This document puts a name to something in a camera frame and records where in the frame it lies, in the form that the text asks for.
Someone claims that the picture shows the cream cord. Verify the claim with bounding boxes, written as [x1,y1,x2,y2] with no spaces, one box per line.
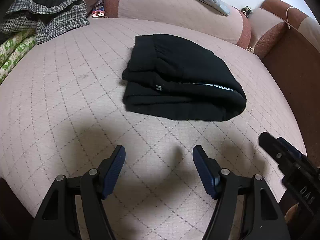
[285,6,297,30]

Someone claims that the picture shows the colourful packet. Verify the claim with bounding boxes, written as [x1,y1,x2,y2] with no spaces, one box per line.
[91,0,107,18]

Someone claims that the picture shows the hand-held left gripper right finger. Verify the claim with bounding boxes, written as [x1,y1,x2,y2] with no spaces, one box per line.
[193,145,290,240]

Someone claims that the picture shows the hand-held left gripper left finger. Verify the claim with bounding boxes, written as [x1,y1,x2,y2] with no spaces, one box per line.
[29,145,126,240]

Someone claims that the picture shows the green patterned cloth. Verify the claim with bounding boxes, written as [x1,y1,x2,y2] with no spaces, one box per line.
[0,30,38,84]

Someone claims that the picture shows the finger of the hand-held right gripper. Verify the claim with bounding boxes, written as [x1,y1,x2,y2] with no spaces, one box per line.
[277,137,307,162]
[259,132,298,173]

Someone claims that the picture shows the pink brown bolster cushion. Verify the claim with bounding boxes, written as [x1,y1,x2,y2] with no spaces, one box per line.
[104,0,252,47]

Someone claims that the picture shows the brown sofa armrest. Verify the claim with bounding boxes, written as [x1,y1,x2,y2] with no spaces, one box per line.
[260,0,320,168]

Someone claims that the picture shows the pink brown sofa cushion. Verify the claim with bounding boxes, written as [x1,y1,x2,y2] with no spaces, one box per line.
[246,7,287,59]

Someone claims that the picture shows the black pants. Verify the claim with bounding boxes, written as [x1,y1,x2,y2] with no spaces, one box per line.
[122,33,247,122]

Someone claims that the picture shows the pink quilted sofa cover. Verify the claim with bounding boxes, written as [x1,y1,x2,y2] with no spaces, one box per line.
[0,17,308,240]

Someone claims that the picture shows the houndstooth cloth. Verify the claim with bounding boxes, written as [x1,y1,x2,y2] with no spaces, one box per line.
[0,0,90,44]

